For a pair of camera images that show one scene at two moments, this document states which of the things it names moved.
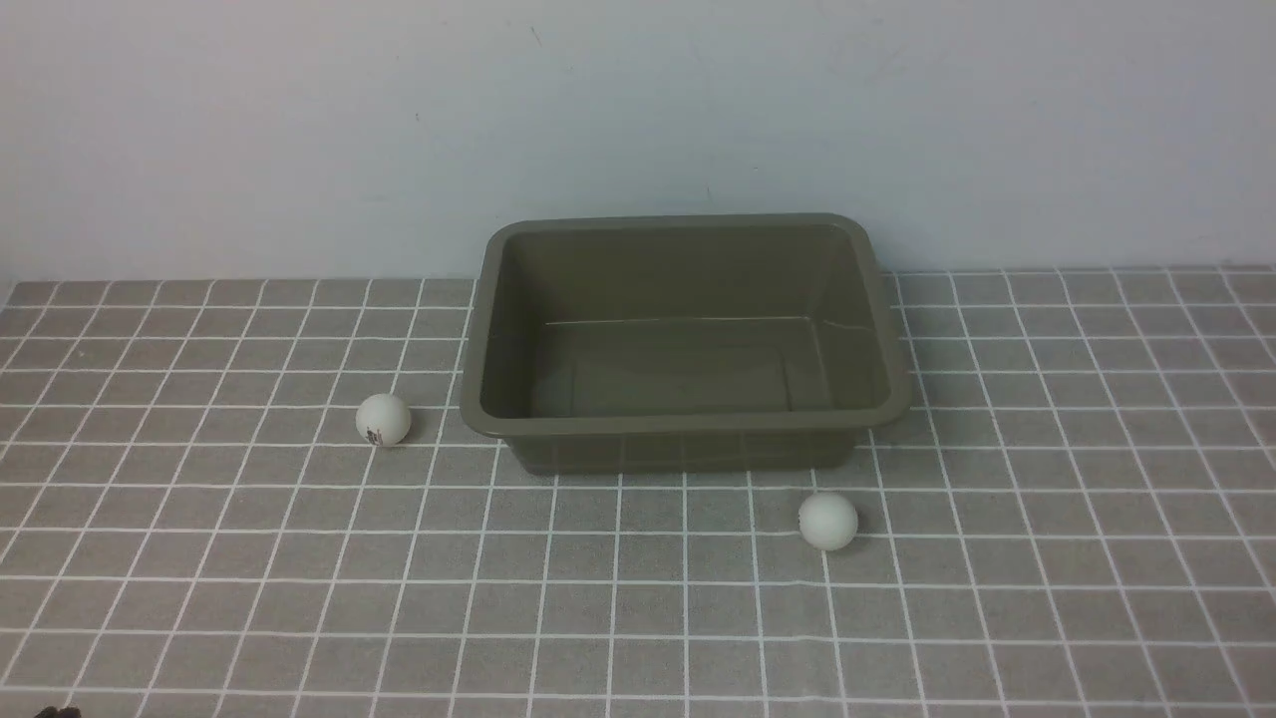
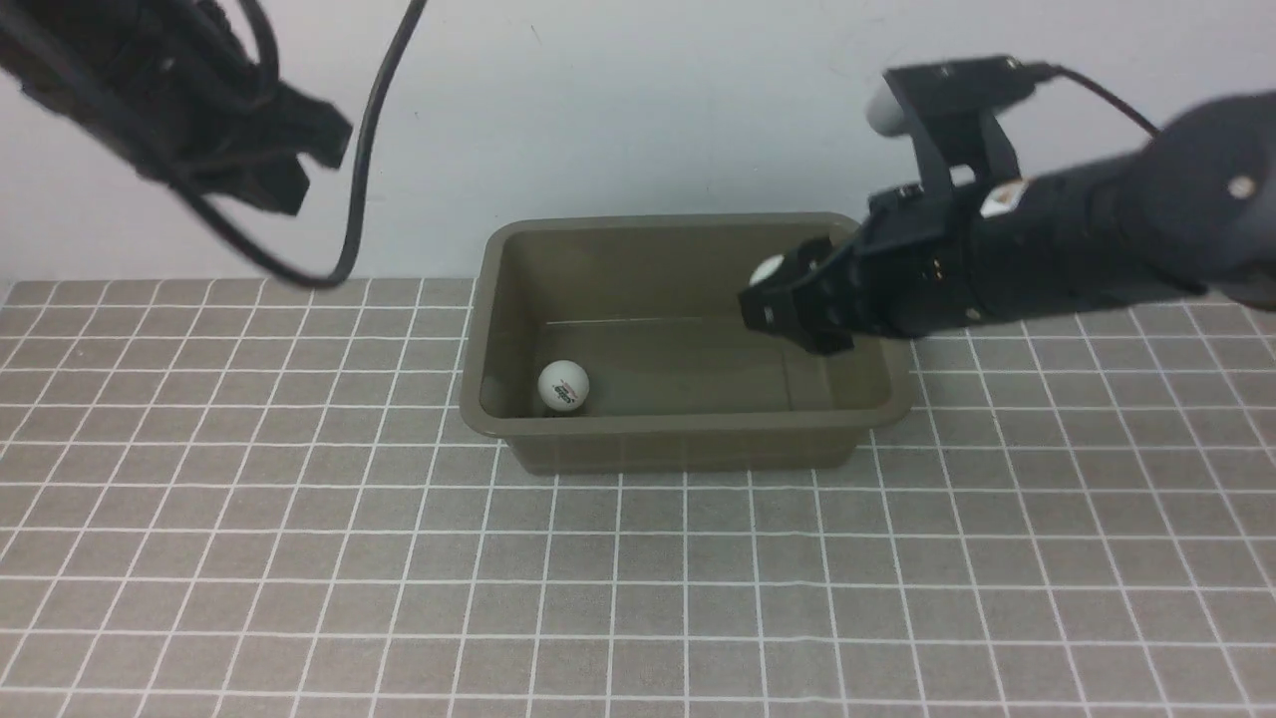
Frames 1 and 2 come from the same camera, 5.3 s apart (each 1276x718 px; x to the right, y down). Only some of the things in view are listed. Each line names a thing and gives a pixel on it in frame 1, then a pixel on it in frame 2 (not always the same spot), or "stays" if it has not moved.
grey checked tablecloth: [1076, 517] stays
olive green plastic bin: [682, 344] stays
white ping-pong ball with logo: [383, 419] to [563, 385]
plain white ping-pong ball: [827, 521] to [766, 269]
